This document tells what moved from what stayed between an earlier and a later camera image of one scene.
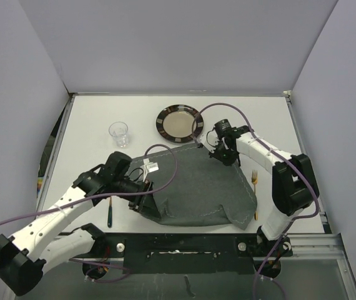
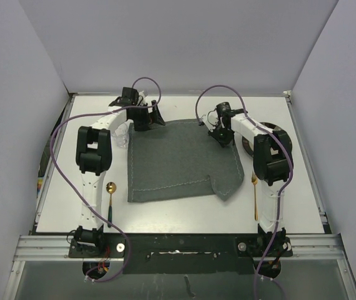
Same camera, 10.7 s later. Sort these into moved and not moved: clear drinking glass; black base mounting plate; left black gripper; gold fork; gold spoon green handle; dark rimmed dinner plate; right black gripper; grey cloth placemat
Moved: left black gripper; grey cloth placemat; dark rimmed dinner plate; right black gripper
Not moved: clear drinking glass; black base mounting plate; gold fork; gold spoon green handle
